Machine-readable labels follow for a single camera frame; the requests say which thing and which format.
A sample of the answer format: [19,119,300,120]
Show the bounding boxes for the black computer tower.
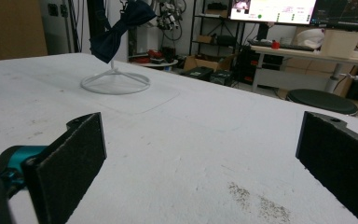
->
[238,46,285,86]

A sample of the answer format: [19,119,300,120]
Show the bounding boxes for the beige box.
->
[320,29,358,59]

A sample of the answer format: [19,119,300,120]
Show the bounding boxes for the round white side table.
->
[130,59,179,69]

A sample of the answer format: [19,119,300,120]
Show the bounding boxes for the red tools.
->
[147,49,164,60]

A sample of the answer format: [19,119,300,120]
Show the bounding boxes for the black keyboard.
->
[247,39,317,52]

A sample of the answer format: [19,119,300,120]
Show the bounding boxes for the open cardboard box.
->
[183,54,236,73]

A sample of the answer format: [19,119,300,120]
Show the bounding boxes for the round black stool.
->
[285,88,358,117]

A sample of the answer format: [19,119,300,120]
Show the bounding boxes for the navy blue bow tie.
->
[89,0,158,64]

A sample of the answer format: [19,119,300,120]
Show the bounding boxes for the white wire display stand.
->
[79,59,152,96]

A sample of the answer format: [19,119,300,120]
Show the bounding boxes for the bright computer monitor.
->
[228,0,318,26]

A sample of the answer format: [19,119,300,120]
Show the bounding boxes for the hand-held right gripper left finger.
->
[22,112,108,224]

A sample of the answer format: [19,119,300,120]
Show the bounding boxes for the wooden desk with white frame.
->
[250,45,358,95]

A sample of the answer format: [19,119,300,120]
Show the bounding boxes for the black equipment case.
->
[209,69,234,87]
[180,66,214,82]

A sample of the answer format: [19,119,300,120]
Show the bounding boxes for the brown board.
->
[0,0,48,63]

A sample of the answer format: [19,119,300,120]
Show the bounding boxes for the black metal shelf rack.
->
[190,0,241,58]

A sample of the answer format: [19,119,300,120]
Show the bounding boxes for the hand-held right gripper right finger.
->
[295,110,358,224]

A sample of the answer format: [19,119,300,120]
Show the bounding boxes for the white bag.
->
[296,28,326,49]

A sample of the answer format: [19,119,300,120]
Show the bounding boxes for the dark computer monitor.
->
[310,0,358,33]

